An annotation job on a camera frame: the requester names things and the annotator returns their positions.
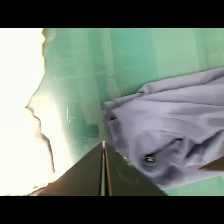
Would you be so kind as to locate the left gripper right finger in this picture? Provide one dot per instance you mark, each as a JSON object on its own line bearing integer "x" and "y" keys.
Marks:
{"x": 130, "y": 181}

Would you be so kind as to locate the grey-blue shirt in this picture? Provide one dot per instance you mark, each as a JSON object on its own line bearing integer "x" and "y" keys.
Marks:
{"x": 166, "y": 130}

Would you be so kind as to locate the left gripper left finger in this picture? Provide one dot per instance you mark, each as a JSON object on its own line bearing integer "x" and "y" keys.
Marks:
{"x": 83, "y": 178}

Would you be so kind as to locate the white garment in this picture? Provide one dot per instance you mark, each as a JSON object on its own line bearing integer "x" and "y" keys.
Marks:
{"x": 16, "y": 110}

